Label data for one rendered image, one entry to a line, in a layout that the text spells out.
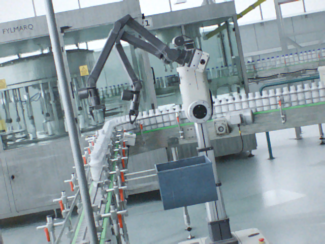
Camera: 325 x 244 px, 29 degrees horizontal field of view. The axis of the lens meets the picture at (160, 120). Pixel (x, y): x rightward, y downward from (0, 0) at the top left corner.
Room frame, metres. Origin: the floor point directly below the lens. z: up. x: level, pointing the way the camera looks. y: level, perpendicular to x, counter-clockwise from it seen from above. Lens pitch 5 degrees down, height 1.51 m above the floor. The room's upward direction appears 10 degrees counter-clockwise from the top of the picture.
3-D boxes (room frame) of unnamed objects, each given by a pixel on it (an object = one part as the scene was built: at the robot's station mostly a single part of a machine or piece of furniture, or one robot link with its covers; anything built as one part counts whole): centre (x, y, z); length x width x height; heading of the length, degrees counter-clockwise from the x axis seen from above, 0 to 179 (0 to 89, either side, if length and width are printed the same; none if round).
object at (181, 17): (10.05, -0.53, 1.15); 1.63 x 1.62 x 2.30; 2
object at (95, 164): (3.08, 0.35, 1.08); 0.06 x 0.06 x 0.17
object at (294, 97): (5.40, -1.15, 1.08); 0.06 x 0.06 x 0.17
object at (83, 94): (4.03, 0.42, 1.47); 0.12 x 0.09 x 0.12; 93
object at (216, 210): (4.30, -0.26, 0.49); 0.13 x 0.13 x 0.40; 2
